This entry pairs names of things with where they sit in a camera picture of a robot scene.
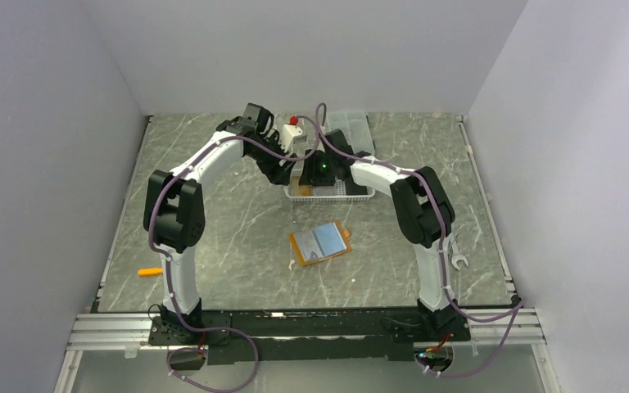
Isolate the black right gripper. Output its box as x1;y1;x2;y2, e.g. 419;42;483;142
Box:
298;151;336;187

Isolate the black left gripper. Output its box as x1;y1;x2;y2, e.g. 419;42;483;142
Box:
248;132;299;186

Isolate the orange leather card holder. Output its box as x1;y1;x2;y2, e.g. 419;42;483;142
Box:
289;220;352;266

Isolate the silver VIP card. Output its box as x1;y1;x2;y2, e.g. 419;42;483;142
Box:
298;237;324;264

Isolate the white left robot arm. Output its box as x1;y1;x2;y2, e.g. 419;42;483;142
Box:
143;103;305;344

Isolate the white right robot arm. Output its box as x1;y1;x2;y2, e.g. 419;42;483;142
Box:
300;130;458;340

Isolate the white plastic basket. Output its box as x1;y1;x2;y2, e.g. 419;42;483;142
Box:
283;169;376;202

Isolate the clear plastic screw box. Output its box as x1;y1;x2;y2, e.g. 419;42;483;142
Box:
326;111;376;156

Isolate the silver open end wrench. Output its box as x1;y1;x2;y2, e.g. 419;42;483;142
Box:
448;233;469;270

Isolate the orange handled small tool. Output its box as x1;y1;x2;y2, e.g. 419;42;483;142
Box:
137;267;163;278

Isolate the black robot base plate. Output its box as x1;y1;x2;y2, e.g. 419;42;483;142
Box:
147;306;471;365

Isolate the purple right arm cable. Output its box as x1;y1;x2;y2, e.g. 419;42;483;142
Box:
298;102;527;380

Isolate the aluminium frame rail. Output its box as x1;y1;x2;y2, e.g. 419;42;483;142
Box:
67;307;546;353

